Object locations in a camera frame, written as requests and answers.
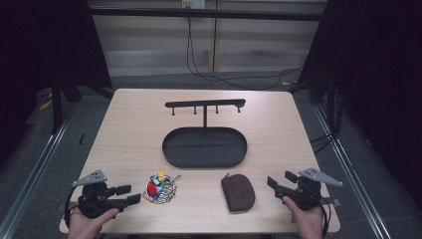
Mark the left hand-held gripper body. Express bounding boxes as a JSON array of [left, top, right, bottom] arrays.
[[72, 169, 128, 219]]

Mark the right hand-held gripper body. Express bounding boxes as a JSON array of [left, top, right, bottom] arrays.
[[274, 167, 343, 212]]

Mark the key ring with colourful tags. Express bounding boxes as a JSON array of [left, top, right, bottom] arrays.
[[142, 169, 182, 205]]

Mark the brown zip pouch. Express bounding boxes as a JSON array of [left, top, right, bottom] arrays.
[[220, 172, 257, 213]]

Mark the black key rack with tray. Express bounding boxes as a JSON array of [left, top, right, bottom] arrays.
[[161, 98, 249, 169]]

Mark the person's right hand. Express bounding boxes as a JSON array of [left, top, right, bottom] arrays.
[[282, 195, 327, 239]]

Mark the person's left hand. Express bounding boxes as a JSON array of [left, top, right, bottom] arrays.
[[68, 207, 119, 239]]

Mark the grey tape strip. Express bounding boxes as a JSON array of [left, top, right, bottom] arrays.
[[320, 196, 341, 207]]

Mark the black metal stand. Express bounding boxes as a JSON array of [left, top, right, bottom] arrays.
[[326, 79, 336, 133], [50, 85, 64, 135]]

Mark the black curtain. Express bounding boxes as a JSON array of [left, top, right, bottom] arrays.
[[0, 0, 112, 167], [298, 0, 422, 213]]

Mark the white power outlet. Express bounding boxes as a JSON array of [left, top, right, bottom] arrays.
[[181, 0, 207, 10]]

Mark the right hand-held gripper cable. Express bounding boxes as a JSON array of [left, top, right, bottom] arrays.
[[317, 195, 332, 238]]

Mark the hand-held gripper cable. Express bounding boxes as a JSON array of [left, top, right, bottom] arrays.
[[64, 185, 84, 229], [317, 195, 332, 238]]

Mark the left hand-held gripper cable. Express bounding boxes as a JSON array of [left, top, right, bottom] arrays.
[[64, 185, 84, 229]]

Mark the bundle of black cables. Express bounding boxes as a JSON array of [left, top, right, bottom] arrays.
[[310, 130, 336, 154]]

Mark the silver metal floor rail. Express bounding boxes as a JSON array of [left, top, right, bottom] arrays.
[[312, 103, 394, 239], [0, 99, 79, 239]]

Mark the long black wall cable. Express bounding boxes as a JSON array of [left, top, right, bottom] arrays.
[[186, 16, 304, 92]]

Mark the black horizontal frame bar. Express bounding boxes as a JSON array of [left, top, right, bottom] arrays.
[[89, 7, 324, 22]]

